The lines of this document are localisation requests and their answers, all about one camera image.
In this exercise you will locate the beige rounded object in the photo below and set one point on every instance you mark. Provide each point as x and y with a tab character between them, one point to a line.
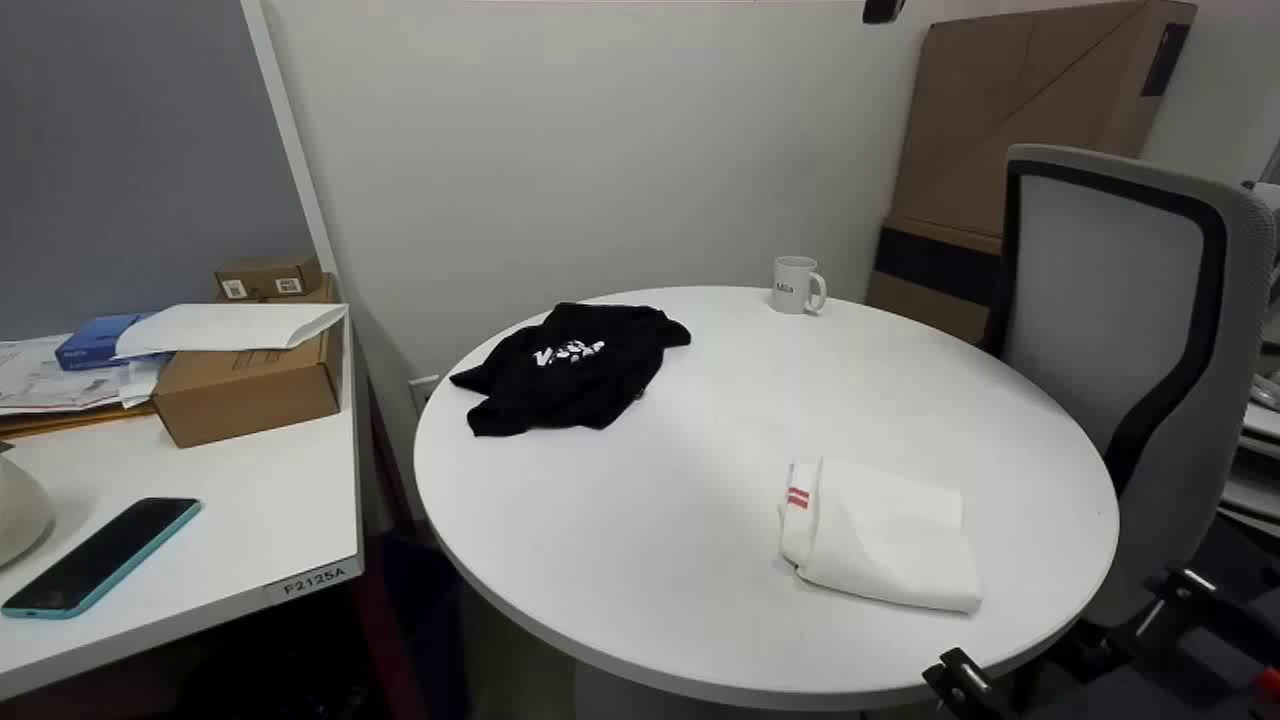
24	512

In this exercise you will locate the black table clamp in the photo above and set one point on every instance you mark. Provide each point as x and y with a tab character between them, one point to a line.
960	685

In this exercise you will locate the grey office chair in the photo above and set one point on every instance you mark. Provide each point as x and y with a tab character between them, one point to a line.
1136	297

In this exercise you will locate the stack of white papers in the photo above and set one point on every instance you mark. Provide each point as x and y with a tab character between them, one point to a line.
37	385

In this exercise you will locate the white envelope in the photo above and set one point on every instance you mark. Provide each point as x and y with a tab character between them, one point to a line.
226	330

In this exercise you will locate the blue small box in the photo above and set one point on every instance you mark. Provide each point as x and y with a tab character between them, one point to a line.
94	346

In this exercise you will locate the white side desk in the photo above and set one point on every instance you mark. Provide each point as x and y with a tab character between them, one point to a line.
278	520

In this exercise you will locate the white ceramic mug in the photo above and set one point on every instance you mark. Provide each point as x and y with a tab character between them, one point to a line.
799	285

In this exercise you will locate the large brown cardboard sheet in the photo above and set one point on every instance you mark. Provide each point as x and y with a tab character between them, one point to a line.
1087	79

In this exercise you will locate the smartphone with blue case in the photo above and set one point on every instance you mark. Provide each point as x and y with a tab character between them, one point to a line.
103	561

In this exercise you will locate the brown cardboard box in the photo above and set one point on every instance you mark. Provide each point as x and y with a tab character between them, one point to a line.
206	396

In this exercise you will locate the white partition board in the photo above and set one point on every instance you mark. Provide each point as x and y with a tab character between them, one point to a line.
485	157

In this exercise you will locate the small cardboard box with labels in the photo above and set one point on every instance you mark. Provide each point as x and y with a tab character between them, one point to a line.
278	283

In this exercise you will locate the black t-shirt with print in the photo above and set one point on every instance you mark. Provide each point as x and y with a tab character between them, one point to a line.
582	364

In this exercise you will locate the white towel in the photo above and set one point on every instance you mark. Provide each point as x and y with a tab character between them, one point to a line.
879	537

